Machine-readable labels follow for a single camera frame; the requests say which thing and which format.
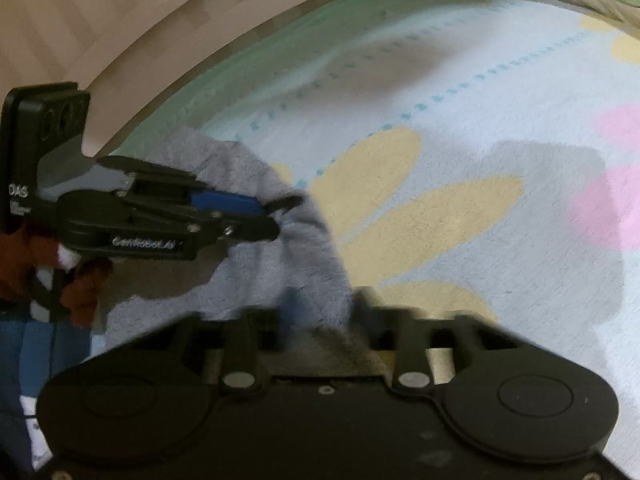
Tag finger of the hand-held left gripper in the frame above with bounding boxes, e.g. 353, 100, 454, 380
197, 211, 282, 243
97, 156, 307, 217

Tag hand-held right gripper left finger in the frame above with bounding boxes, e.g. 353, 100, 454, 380
165, 287, 307, 395

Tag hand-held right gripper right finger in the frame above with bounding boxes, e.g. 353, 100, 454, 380
356, 286, 518, 392

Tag grey pants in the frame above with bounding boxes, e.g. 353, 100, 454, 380
102, 127, 396, 378

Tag person's left hand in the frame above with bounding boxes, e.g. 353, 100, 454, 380
0, 225, 109, 327

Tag blue jeans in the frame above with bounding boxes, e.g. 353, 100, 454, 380
0, 310, 93, 461

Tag white printed cloth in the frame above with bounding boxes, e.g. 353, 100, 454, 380
20, 394, 53, 472

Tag floral printed blanket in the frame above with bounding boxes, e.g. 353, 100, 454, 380
85, 0, 640, 461

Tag wooden bed rail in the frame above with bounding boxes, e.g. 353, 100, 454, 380
0, 0, 441, 161

